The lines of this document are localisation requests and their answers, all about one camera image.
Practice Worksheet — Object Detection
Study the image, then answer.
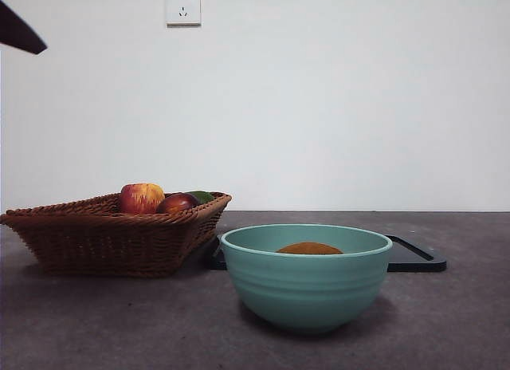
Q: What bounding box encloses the brown wicker basket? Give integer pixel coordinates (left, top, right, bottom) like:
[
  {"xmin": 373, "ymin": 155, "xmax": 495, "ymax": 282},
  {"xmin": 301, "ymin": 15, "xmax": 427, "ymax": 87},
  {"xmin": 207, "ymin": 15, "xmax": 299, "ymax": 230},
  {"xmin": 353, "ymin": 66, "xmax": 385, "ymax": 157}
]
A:
[{"xmin": 0, "ymin": 191, "xmax": 233, "ymax": 278}]

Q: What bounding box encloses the dark red plum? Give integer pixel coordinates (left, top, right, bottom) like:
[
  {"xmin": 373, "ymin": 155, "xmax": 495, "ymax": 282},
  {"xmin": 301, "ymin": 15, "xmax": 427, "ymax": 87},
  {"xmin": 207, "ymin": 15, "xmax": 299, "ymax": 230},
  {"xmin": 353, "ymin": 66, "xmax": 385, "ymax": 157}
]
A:
[{"xmin": 155, "ymin": 192, "xmax": 201, "ymax": 215}]

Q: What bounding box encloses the green avocado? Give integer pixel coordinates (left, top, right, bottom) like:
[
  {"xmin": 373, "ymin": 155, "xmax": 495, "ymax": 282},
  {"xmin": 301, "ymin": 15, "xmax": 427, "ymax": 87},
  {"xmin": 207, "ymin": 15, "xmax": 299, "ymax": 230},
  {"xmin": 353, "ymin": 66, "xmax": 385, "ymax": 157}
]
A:
[{"xmin": 186, "ymin": 190, "xmax": 215, "ymax": 206}]

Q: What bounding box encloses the red and yellow apple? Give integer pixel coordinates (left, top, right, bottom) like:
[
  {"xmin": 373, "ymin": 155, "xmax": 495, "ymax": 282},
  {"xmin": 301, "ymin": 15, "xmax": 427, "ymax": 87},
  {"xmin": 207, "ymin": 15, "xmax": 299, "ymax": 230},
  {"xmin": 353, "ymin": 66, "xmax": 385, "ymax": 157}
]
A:
[{"xmin": 118, "ymin": 182, "xmax": 166, "ymax": 215}]

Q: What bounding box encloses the brown kiwi fruit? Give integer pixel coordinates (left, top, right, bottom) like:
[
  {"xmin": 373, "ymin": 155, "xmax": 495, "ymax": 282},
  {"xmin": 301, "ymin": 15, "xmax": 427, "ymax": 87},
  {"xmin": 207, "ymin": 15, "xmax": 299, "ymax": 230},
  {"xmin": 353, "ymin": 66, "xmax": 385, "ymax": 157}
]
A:
[{"xmin": 275, "ymin": 241, "xmax": 343, "ymax": 255}]

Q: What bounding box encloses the white wall socket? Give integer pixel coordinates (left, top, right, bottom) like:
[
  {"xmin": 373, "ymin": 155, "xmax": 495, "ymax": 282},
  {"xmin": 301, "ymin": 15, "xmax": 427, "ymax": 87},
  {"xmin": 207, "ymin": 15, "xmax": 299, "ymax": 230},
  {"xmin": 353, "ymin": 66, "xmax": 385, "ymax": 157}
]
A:
[{"xmin": 165, "ymin": 0, "xmax": 202, "ymax": 27}]

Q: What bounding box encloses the teal ceramic bowl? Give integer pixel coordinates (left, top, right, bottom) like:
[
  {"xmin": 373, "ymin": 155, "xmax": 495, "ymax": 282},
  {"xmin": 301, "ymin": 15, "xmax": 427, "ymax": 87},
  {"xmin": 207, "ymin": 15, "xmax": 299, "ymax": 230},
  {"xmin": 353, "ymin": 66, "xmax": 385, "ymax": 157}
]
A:
[{"xmin": 219, "ymin": 223, "xmax": 394, "ymax": 334}]

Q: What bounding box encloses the black rectangular tray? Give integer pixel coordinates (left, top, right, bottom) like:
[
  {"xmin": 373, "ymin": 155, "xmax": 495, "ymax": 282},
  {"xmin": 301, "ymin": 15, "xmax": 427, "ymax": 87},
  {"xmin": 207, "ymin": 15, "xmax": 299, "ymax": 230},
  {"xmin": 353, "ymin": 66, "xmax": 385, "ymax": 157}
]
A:
[{"xmin": 205, "ymin": 233, "xmax": 447, "ymax": 273}]

